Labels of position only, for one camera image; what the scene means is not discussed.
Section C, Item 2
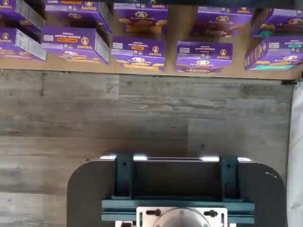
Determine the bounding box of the purple Annie's box yellow-orange label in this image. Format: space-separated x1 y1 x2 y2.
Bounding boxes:
45 0 112 34
41 25 111 64

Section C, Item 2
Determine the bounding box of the purple Annie's box orange label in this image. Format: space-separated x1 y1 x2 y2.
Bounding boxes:
113 2 169 36
111 35 166 71

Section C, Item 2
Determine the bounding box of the purple Annie's box brown label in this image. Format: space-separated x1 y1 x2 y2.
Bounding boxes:
175 41 234 73
190 6 256 38

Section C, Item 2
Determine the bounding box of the purple Annie's box teal label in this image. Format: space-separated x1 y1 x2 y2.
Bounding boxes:
250 8 303 38
245 35 303 71

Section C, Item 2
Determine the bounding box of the wooden lower shelf board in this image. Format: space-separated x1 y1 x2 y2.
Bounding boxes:
0 0 303 80

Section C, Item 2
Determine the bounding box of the teal metal base frame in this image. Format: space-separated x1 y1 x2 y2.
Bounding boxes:
101 153 255 222

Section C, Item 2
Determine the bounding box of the dark robot base platform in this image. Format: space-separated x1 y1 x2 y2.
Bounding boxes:
67 155 288 227

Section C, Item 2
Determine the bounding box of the purple Annie's snack box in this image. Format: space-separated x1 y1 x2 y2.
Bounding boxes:
0 0 47 33
0 26 47 61

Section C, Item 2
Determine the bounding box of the white side curtain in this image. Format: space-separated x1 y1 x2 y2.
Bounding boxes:
285 80 303 227

